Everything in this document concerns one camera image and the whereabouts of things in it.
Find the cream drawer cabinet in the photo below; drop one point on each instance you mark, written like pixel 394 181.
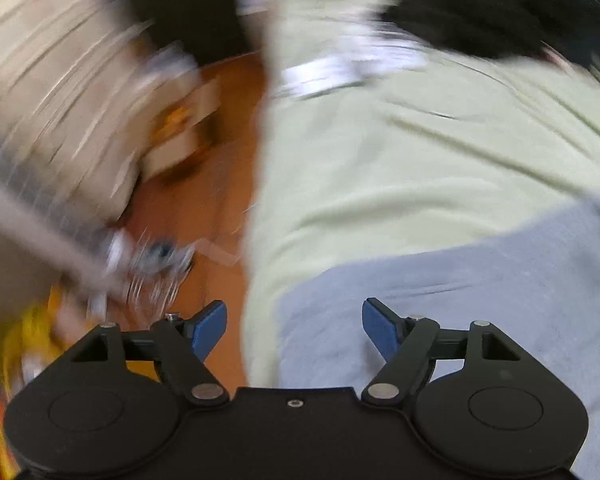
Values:
pixel 50 70

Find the grey sweatpants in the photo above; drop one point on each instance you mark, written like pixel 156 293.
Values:
pixel 480 300

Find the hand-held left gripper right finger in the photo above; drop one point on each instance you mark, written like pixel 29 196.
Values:
pixel 380 327

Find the light green bed sheet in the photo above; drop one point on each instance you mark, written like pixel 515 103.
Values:
pixel 405 160

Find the white patterned cloth strip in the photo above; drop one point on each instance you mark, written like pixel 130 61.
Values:
pixel 320 77

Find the black fleece sweater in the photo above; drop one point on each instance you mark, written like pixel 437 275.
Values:
pixel 470 15

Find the yellow bin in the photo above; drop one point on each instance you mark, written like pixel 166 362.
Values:
pixel 35 335

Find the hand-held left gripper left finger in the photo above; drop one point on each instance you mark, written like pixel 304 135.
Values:
pixel 210 327

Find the cardboard box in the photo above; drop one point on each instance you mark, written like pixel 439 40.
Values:
pixel 180 130

